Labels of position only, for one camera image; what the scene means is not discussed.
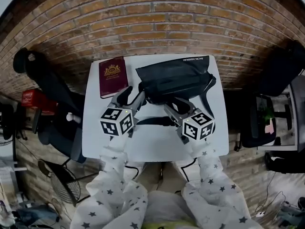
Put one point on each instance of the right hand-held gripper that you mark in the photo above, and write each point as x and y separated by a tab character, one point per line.
197	126

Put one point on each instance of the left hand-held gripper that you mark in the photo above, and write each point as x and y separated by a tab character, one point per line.
116	121

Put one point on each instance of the person's left forearm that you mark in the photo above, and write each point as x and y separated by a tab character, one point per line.
112	175

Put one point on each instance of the person's right forearm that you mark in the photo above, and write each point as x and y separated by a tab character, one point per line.
212	175

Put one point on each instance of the maroon book with gold crest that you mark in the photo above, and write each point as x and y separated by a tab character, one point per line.
113	76

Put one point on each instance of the person's legs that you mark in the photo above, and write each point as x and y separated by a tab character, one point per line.
164	175

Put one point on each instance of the black office chair with headrest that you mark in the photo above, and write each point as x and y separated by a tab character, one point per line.
52	89

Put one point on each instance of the small green plant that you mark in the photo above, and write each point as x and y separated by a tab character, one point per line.
268	114

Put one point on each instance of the pink sticky notes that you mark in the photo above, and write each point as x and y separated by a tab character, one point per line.
269	128

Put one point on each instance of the red box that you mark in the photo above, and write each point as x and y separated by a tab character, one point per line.
33	99

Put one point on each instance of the person's torso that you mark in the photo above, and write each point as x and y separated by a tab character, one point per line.
166	209

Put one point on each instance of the black mesh office chair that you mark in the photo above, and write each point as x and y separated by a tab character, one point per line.
278	70

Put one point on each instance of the black floor fan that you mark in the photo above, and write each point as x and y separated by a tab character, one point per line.
64	182

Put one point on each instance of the white side desk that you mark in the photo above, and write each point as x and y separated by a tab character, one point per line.
295	108

